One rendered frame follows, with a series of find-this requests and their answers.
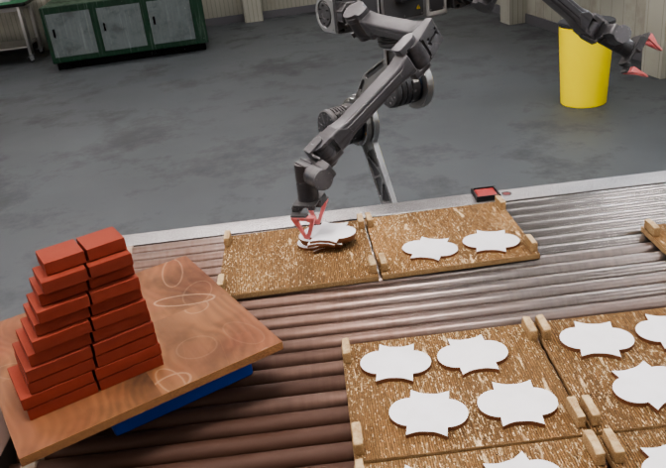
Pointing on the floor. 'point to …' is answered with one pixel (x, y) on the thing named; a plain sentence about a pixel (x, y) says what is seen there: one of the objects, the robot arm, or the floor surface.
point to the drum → (583, 68)
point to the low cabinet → (125, 23)
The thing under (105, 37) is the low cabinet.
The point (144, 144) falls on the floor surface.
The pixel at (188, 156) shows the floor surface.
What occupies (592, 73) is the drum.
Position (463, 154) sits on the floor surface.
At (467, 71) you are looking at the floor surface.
